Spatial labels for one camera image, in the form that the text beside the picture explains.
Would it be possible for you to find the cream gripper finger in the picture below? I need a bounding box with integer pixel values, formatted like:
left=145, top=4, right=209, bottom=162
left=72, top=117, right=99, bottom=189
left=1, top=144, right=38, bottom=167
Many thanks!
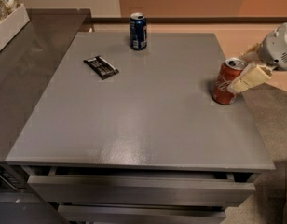
left=240, top=43, right=261, bottom=63
left=227, top=63, right=273, bottom=94

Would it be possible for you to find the red coke can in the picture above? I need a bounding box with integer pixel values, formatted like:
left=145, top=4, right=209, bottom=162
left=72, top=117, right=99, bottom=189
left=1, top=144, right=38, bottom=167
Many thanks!
left=212, top=58, right=247, bottom=105

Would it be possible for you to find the blue pepsi can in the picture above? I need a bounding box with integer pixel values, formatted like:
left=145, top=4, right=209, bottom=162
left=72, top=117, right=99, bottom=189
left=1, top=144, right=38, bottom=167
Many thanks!
left=130, top=12, right=147, bottom=50

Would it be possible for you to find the black rxbar chocolate wrapper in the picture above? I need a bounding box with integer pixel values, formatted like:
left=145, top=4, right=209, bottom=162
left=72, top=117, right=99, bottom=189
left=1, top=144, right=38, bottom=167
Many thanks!
left=84, top=56, right=119, bottom=80

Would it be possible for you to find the upper grey drawer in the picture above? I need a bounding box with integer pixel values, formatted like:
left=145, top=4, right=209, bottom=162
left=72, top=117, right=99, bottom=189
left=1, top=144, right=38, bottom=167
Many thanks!
left=28, top=168, right=255, bottom=207

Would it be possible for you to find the grey drawer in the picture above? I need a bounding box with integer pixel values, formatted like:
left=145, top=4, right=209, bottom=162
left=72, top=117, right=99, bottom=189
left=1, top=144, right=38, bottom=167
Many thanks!
left=58, top=205, right=226, bottom=224
left=28, top=168, right=255, bottom=207

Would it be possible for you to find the lower grey drawer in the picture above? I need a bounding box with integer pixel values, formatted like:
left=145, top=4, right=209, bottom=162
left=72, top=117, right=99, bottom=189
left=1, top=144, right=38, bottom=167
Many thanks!
left=58, top=205, right=226, bottom=224

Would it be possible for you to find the white snack box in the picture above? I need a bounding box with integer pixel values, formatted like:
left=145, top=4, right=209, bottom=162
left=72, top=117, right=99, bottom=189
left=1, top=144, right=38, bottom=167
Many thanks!
left=0, top=4, right=30, bottom=51

